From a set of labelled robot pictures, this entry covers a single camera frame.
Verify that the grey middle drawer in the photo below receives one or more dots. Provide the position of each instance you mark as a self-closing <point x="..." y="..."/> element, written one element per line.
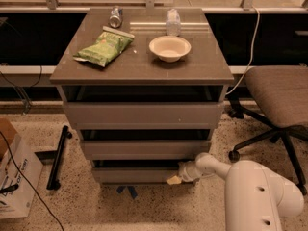
<point x="143" y="150"/>

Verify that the green chip bag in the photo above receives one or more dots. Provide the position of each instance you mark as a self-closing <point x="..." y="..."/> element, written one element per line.
<point x="109" y="45"/>

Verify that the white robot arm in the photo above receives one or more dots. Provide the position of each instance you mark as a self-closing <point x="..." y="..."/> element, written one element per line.
<point x="255" y="197"/>

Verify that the grey bottom drawer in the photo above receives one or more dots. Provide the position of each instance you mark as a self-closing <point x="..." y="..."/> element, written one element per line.
<point x="134" y="175"/>

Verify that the grey office chair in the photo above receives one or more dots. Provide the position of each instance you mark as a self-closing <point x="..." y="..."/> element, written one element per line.
<point x="281" y="93"/>

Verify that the white paper bowl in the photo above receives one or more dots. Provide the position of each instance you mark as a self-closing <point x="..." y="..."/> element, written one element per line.
<point x="169" y="49"/>

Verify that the white cardboard box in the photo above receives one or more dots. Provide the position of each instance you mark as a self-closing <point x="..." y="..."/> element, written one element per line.
<point x="20" y="166"/>

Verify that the silver soda can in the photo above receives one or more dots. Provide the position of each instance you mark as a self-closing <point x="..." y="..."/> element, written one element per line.
<point x="116" y="17"/>

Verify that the black metal bar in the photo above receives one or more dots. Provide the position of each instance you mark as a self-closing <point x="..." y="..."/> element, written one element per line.
<point x="53" y="182"/>

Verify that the grey top drawer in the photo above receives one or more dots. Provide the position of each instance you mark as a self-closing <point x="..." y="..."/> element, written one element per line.
<point x="113" y="116"/>

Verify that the clear plastic water bottle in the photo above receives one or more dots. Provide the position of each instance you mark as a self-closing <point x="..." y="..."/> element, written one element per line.
<point x="173" y="23"/>

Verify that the grey drawer cabinet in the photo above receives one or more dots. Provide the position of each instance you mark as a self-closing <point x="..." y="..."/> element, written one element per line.
<point x="138" y="76"/>

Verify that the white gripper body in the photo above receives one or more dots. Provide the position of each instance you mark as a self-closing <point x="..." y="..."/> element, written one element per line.
<point x="185" y="173"/>

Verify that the grey drawer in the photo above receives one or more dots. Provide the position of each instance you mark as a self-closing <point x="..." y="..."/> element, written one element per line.
<point x="134" y="175"/>
<point x="113" y="116"/>
<point x="143" y="150"/>

